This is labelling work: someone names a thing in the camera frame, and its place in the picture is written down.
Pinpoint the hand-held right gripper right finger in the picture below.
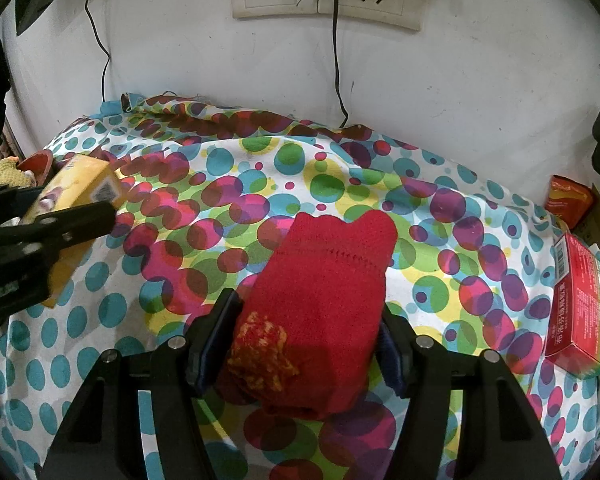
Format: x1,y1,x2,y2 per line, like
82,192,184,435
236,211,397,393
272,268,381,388
377,305,556,480

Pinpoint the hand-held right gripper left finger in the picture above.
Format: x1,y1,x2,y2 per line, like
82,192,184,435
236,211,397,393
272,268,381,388
42,287,243,480

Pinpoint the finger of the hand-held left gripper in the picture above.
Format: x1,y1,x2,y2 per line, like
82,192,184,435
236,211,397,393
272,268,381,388
0,201,118,281
0,184,46,216

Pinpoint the yellow plush duck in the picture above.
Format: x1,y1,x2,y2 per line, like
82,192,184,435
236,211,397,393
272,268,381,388
0,156,33,191

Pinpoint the yellow box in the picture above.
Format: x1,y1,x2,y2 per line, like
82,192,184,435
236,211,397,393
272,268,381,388
20,155,126,309

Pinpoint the red plastic basin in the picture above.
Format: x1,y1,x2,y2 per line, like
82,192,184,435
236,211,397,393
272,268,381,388
17,151,56,186

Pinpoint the red sock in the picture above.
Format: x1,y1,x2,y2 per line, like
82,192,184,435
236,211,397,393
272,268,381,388
216,211,398,421

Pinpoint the polka-dot blanket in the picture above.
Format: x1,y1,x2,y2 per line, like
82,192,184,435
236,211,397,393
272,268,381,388
0,91,600,480

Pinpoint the red box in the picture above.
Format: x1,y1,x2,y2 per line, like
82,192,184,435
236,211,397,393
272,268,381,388
544,232,600,378

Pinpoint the red snack packet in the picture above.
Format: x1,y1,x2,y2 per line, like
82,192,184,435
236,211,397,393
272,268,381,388
545,175,595,228

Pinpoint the black cable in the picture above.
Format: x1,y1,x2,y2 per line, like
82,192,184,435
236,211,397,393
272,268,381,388
84,0,112,102
331,0,349,128

